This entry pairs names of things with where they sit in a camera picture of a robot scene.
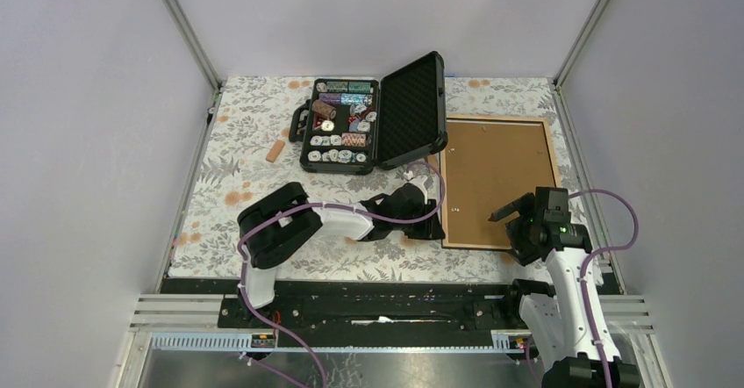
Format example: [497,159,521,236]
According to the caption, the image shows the brown frame backing board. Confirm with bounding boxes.
[446,120,556,247]

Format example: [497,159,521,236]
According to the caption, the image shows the wooden picture frame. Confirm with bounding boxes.
[439,114,562,252]

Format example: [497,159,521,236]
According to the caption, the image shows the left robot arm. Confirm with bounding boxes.
[237,181,446,327]

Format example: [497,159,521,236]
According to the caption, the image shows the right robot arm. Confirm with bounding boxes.
[490,187,642,387]

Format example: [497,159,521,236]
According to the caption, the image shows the orange poker chip stack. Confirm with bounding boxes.
[340,133,368,147]

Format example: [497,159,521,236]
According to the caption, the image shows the black poker chip case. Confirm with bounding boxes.
[290,51,448,175]

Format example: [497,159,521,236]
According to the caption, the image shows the brown poker chip stack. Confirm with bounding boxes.
[311,100,337,120]

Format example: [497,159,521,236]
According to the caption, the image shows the wooden block left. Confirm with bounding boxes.
[265,140,286,163]

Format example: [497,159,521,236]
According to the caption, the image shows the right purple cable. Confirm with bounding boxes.
[523,189,640,388]

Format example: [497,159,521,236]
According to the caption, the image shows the purple cable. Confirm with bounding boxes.
[236,160,447,388]
[523,189,640,388]

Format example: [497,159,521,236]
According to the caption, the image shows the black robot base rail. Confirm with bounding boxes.
[218,277,562,352]

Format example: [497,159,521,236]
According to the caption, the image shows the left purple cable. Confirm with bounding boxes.
[236,160,447,388]

